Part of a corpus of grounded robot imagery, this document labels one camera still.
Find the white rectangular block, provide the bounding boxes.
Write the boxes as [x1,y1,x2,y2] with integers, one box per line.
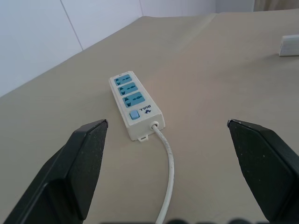
[278,34,299,57]

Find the white power cord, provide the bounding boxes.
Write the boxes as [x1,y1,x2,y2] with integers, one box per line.
[151,120,176,224]

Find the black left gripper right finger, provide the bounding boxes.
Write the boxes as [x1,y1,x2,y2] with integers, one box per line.
[227,119,299,224]

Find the white power strip blue sockets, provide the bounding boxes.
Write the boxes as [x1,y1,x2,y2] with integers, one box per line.
[108,70,166,142]

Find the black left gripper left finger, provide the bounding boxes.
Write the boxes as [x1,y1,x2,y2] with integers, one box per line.
[0,119,109,224]

